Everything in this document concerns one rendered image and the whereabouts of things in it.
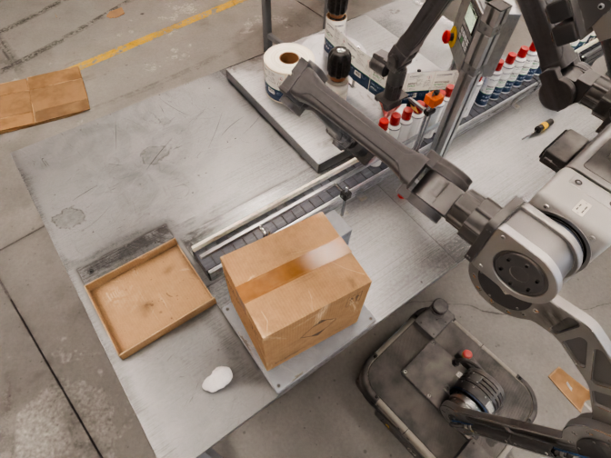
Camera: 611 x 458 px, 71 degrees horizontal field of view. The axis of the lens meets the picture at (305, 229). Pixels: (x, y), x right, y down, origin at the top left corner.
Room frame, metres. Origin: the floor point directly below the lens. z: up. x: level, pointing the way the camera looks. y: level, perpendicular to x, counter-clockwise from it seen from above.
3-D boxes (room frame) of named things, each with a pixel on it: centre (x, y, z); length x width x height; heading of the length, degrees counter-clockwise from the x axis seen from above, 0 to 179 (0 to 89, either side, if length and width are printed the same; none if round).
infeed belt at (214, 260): (1.15, -0.32, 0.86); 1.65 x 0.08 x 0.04; 129
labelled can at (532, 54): (1.61, -0.87, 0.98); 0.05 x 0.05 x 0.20
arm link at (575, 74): (0.85, -0.59, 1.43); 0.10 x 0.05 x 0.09; 45
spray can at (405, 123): (1.15, -0.32, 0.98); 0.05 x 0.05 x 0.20
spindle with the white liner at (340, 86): (1.32, -0.08, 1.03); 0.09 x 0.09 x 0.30
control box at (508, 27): (1.16, -0.45, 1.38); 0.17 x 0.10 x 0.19; 4
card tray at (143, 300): (0.52, 0.45, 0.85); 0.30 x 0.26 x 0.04; 129
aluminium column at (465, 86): (1.07, -0.44, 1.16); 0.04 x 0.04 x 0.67; 39
